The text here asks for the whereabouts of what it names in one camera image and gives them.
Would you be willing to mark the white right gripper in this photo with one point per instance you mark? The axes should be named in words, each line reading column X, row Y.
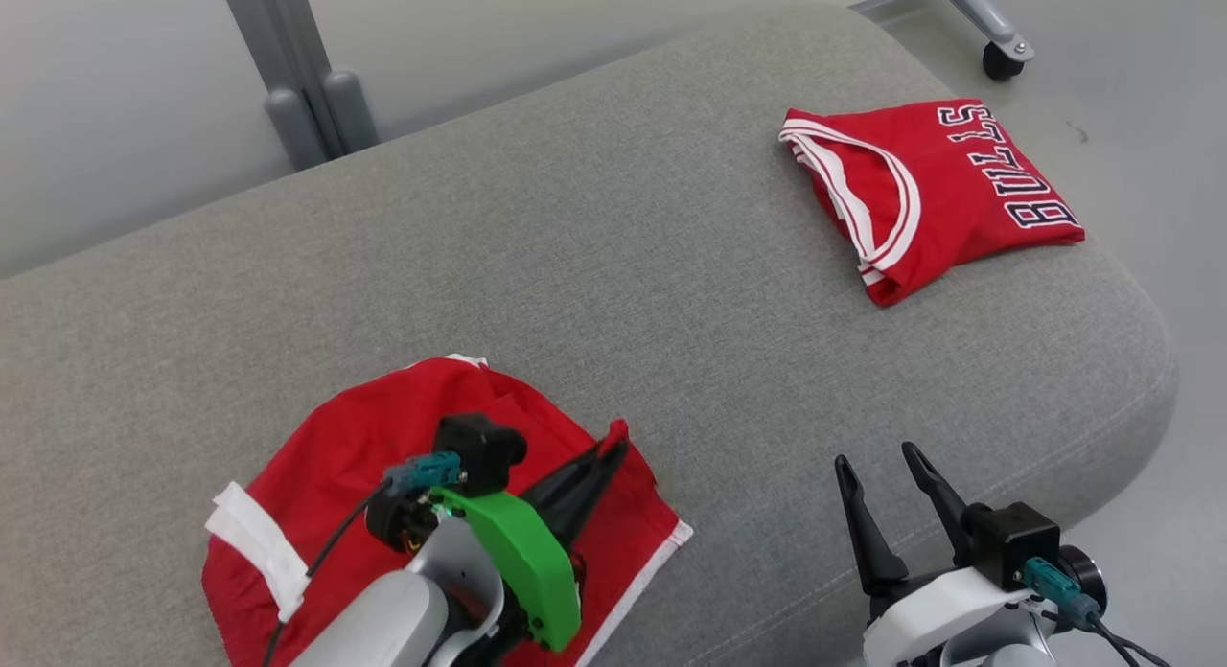
column 925, row 614

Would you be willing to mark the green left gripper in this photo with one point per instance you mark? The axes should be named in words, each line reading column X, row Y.
column 527, row 562

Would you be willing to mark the red shorts with white trim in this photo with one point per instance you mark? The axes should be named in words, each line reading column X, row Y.
column 345, row 456

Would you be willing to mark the red Bulls basketball jersey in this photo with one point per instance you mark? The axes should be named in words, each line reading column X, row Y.
column 959, row 188

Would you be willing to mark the grey fabric sofa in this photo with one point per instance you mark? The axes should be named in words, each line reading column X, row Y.
column 575, row 264

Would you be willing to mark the black caster wheel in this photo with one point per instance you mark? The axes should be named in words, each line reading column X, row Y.
column 1002, row 63

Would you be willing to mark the grey partition foot leg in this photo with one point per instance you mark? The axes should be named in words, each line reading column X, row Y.
column 983, row 11

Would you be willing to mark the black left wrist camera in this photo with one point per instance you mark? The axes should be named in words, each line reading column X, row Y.
column 484, row 451

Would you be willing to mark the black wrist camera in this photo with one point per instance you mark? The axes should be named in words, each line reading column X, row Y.
column 484, row 451
column 1011, row 542

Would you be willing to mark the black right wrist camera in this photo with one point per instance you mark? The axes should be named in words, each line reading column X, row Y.
column 1011, row 542

